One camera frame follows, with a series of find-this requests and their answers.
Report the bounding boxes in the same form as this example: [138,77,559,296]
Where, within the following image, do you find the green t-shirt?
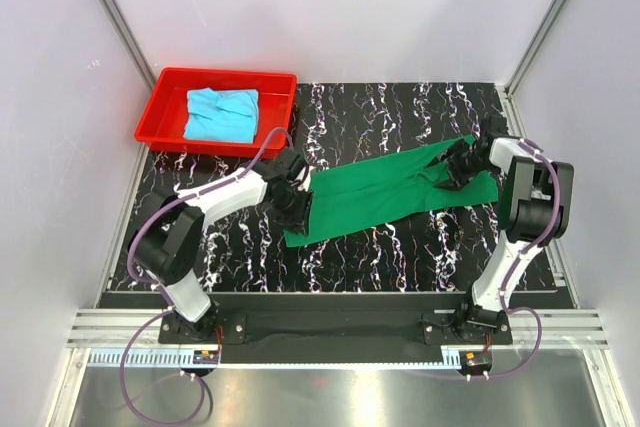
[285,139,498,248]

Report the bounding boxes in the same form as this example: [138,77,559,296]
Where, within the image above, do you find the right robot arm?
[431,116,575,344]

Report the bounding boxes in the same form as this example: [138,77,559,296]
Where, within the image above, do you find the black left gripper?
[269,186,314,237]

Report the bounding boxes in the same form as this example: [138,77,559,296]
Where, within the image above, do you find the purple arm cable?
[118,127,292,421]
[399,139,561,379]

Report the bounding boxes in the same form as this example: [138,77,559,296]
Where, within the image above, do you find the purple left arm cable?
[118,127,292,421]

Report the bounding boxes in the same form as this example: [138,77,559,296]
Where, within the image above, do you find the red plastic bin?
[134,67,297,158]

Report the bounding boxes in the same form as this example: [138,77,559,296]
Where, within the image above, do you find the blue folded t-shirt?
[184,88,260,144]

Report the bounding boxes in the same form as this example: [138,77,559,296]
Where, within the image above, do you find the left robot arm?
[126,148,314,343]

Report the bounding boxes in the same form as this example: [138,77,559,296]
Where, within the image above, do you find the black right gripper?
[425,139,495,193]

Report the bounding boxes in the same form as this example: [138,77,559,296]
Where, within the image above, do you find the aluminium frame post left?
[98,0,156,90]

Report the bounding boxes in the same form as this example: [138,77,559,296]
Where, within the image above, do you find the aluminium frame post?
[98,0,156,90]
[504,0,570,97]

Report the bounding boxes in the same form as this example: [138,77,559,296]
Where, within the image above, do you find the aluminium frame post right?
[504,0,570,97]

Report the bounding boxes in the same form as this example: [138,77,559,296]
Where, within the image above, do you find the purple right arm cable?
[399,139,561,379]

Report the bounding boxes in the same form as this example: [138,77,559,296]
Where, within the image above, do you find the aluminium front rail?
[67,309,608,370]

